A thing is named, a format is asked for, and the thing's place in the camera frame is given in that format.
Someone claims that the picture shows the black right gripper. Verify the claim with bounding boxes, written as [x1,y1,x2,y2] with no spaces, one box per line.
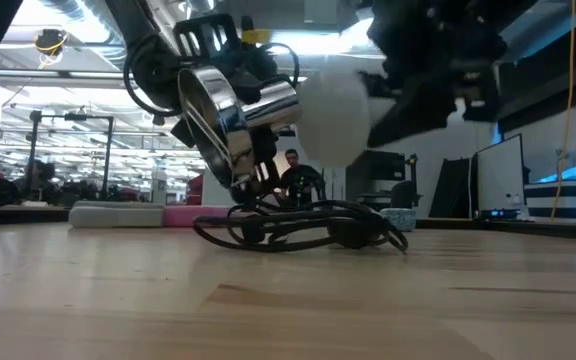
[360,0,510,150]

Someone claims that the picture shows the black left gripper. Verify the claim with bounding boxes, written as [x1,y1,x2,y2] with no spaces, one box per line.
[169,12,283,204]

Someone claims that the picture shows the chrome lamp socket base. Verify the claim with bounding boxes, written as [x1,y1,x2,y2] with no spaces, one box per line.
[175,64,303,190]

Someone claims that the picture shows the black lamp power cord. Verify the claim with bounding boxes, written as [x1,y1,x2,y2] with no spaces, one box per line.
[191,164,410,255]

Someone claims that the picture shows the white lightbulb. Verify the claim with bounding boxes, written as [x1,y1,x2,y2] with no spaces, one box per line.
[294,69,372,169]

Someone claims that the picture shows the pink and white box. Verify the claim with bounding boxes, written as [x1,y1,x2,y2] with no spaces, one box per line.
[161,205,230,229]

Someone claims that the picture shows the person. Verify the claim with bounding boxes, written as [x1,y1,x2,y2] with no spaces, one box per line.
[23,158,60,202]
[278,147,327,209]

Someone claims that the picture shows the black panel board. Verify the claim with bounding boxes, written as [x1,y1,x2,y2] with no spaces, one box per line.
[427,157,473,219]

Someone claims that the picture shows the white panel board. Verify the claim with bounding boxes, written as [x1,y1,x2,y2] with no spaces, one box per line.
[476,133,527,215]

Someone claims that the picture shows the black monitor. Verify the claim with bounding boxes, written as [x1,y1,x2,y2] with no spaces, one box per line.
[345,149,407,184]

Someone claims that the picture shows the blue patterned round tin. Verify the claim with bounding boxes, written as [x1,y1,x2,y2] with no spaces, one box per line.
[380,207,418,233]

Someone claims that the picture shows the navy white striped box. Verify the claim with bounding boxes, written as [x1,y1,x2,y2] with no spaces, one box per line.
[523,178,576,224]

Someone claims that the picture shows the long ceiling light bar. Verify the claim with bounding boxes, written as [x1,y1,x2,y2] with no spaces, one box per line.
[0,68,135,82]

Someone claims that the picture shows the black camera rig stand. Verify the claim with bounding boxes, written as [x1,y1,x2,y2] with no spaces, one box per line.
[26,109,116,201]

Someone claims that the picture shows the yellow cable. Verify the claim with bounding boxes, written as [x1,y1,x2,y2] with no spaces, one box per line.
[550,0,576,220]

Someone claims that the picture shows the black overhead camera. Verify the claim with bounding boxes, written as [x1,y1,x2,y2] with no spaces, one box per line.
[34,28,67,66]

